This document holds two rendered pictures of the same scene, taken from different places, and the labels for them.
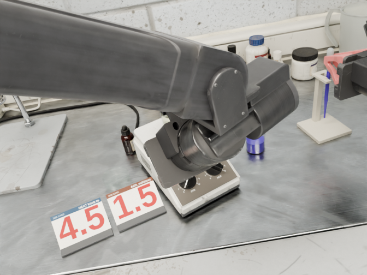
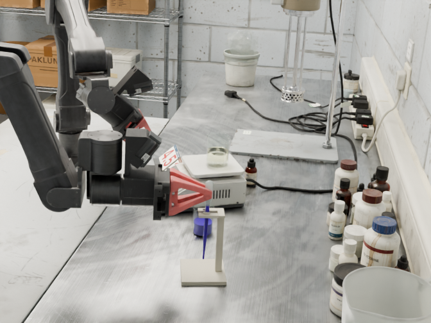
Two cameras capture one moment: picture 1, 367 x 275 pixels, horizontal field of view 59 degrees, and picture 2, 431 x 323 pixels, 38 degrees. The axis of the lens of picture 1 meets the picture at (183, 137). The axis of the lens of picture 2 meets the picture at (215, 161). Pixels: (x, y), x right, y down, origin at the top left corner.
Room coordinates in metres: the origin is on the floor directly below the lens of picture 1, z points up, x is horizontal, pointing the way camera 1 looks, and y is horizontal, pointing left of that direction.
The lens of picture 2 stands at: (0.69, -1.29, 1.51)
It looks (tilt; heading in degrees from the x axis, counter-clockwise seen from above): 21 degrees down; 96
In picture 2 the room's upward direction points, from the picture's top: 3 degrees clockwise
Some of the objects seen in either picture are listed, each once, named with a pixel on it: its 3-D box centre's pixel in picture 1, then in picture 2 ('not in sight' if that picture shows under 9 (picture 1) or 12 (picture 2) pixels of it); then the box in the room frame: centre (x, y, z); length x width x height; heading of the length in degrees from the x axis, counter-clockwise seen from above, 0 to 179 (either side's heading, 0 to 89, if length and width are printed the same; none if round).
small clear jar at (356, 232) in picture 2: not in sight; (354, 241); (0.84, -0.17, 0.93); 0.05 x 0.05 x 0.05
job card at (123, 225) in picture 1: (136, 203); not in sight; (0.42, 0.11, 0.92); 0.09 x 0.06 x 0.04; 108
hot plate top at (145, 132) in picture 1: (171, 133); (211, 165); (0.53, 0.02, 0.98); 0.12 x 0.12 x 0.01; 23
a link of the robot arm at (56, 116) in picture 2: not in sight; (72, 120); (0.15, 0.19, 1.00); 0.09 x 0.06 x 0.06; 30
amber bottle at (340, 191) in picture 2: not in sight; (342, 197); (0.83, 0.00, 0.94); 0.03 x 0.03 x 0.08
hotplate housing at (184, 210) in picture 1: (180, 156); (200, 183); (0.51, 0.01, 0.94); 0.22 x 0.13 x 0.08; 23
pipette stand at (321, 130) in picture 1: (326, 103); (203, 242); (0.56, -0.31, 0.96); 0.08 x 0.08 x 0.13; 12
